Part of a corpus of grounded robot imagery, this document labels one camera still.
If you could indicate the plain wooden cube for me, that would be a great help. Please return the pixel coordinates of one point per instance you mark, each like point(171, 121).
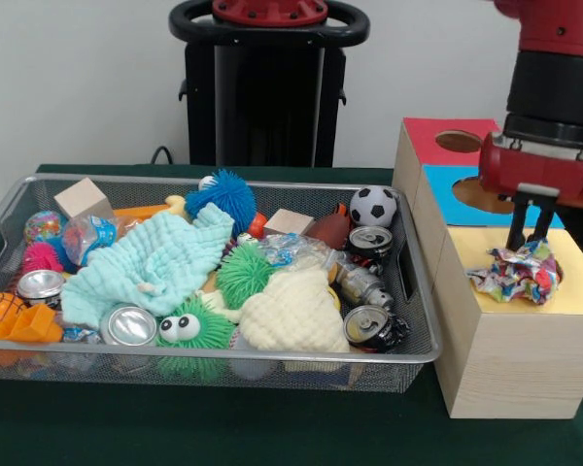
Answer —
point(82, 199)

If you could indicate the blue spiky ball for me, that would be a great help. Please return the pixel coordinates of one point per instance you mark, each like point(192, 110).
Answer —
point(223, 194)

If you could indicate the black white soccer ball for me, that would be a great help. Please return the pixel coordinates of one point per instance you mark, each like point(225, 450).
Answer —
point(374, 206)

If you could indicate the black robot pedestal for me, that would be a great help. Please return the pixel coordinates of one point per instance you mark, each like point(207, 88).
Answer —
point(267, 97)

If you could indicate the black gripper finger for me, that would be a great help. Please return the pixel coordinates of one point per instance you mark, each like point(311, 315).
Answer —
point(543, 218)
point(518, 221)

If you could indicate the colourful spotted cloth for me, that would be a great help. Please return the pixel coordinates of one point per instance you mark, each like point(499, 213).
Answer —
point(520, 276)

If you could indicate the green spiky toy with eyes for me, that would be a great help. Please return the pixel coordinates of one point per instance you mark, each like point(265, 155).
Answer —
point(204, 325)

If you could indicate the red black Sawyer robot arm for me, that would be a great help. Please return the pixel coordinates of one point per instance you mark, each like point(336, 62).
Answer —
point(554, 82)

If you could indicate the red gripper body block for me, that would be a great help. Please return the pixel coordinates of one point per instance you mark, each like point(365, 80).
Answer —
point(539, 172)

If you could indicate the cream waffle cloth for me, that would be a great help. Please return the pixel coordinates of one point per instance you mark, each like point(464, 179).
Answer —
point(291, 313)

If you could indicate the crushed black drink can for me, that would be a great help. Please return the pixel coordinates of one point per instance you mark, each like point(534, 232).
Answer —
point(369, 327)

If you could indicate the mint waffle cloth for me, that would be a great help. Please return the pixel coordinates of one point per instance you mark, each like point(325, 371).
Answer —
point(150, 262)

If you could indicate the green spiky ball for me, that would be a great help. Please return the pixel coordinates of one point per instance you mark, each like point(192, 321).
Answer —
point(243, 274)

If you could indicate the orange toy basketball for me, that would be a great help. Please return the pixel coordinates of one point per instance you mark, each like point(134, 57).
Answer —
point(0, 310)

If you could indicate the wooden box with three holes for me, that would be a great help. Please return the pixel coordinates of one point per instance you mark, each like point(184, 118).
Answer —
point(515, 359)

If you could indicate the silver drink can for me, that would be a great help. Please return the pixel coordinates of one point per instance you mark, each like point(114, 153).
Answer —
point(128, 326)

